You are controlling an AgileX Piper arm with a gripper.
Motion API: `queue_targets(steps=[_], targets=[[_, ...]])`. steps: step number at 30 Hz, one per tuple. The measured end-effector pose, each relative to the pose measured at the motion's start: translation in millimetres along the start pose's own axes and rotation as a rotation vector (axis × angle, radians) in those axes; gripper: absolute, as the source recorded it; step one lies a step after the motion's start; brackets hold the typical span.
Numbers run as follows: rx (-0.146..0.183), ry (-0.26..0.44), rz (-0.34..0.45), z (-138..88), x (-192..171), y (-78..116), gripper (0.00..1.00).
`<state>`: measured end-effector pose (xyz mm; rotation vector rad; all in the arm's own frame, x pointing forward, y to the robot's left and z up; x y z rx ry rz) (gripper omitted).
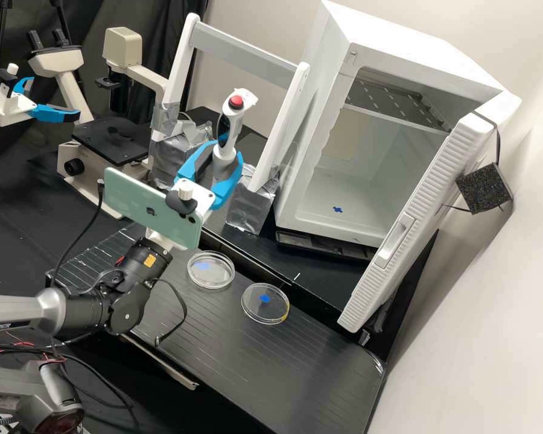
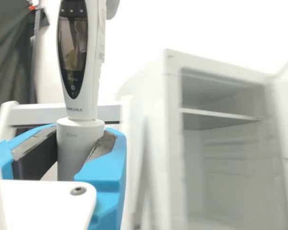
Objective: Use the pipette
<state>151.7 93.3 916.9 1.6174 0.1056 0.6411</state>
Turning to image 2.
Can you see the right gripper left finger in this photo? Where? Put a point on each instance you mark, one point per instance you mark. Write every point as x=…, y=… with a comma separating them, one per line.
x=4, y=155

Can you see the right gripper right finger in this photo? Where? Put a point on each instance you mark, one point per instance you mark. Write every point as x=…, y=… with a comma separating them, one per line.
x=110, y=172

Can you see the pipette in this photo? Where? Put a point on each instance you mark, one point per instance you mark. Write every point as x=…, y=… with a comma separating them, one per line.
x=91, y=72

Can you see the white pipette stand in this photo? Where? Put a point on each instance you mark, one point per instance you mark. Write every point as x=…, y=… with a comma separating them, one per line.
x=38, y=115

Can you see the white incubator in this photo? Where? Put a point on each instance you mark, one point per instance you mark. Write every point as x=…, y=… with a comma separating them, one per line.
x=172, y=79

